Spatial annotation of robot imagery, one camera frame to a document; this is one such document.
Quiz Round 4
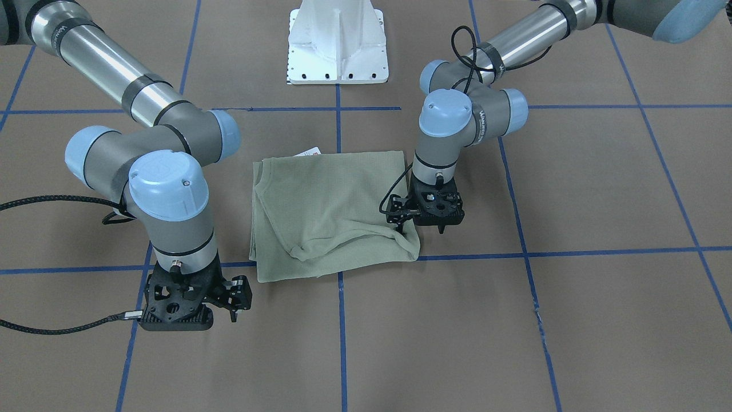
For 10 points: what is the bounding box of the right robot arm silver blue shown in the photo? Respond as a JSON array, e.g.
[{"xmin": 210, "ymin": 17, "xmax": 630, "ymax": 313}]
[{"xmin": 2, "ymin": 1, "xmax": 253, "ymax": 335}]

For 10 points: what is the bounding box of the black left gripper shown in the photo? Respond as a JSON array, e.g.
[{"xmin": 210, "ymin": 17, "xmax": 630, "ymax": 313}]
[{"xmin": 396, "ymin": 176, "xmax": 465, "ymax": 235}]

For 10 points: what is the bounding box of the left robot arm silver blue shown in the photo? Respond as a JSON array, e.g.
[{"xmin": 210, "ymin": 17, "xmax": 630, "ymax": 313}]
[{"xmin": 380, "ymin": 1, "xmax": 729, "ymax": 232}]

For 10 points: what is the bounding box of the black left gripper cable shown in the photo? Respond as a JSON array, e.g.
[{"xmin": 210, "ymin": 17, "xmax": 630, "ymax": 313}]
[{"xmin": 379, "ymin": 25, "xmax": 552, "ymax": 213}]

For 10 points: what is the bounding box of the olive green long-sleeve shirt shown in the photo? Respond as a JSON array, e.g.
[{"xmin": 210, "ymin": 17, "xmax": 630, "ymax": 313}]
[{"xmin": 249, "ymin": 151, "xmax": 420, "ymax": 283}]

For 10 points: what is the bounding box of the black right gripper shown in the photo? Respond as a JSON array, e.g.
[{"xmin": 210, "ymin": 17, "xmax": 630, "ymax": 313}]
[{"xmin": 140, "ymin": 256, "xmax": 253, "ymax": 331}]

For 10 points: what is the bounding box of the brown paper table cover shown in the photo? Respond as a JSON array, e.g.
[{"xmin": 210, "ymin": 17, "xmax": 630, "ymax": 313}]
[{"xmin": 0, "ymin": 0, "xmax": 732, "ymax": 412}]

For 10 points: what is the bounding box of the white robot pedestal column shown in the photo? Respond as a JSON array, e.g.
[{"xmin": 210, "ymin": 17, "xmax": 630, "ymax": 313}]
[{"xmin": 286, "ymin": 1, "xmax": 389, "ymax": 85}]

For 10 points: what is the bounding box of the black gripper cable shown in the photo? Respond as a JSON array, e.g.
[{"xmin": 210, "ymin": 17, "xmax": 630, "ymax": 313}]
[
  {"xmin": 0, "ymin": 195, "xmax": 144, "ymax": 335},
  {"xmin": 379, "ymin": 25, "xmax": 552, "ymax": 213}
]

